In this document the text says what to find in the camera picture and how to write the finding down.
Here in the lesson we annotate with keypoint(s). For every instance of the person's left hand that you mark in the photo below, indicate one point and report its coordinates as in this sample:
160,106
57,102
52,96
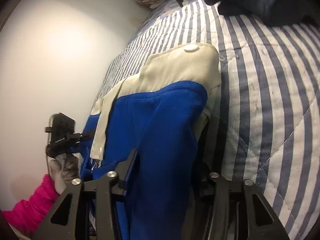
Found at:
63,175

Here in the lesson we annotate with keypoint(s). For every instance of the striped bed quilt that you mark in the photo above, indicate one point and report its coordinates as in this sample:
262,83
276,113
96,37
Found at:
262,92

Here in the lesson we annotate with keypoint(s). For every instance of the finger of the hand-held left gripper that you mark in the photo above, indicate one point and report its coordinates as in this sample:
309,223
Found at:
87,134

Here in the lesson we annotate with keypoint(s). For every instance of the beige and blue work jacket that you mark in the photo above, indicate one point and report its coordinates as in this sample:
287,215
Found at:
162,130

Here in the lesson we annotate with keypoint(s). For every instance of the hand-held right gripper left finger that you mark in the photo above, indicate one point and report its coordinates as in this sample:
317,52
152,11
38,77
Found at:
130,165

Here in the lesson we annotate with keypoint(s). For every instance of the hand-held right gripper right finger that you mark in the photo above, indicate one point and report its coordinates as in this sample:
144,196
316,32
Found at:
220,187

